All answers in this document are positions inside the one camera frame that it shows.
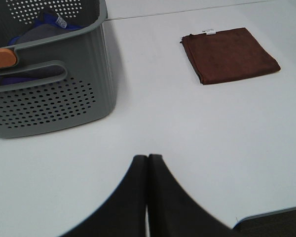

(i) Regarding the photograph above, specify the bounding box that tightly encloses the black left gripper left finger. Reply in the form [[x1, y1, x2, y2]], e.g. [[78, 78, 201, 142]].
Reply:
[[62, 155, 148, 237]]

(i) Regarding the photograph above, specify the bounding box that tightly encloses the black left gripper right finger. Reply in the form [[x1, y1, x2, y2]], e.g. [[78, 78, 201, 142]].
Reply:
[[148, 154, 237, 237]]

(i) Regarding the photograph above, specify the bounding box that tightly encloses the brown towel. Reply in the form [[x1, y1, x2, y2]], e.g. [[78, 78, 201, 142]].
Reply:
[[181, 28, 281, 85]]

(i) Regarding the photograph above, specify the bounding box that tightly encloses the grey perforated plastic basket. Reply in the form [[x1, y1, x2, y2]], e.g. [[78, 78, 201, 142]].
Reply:
[[0, 0, 116, 138]]

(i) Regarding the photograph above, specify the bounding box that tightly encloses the grey cloth in basket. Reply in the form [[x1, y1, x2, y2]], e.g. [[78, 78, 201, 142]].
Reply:
[[15, 24, 64, 82]]

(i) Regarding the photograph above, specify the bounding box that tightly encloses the blue cloth in basket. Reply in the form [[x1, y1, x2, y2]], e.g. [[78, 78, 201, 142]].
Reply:
[[0, 10, 83, 85]]

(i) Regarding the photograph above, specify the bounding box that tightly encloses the orange wooden basket handle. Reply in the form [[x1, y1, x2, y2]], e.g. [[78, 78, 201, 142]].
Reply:
[[0, 48, 17, 68]]

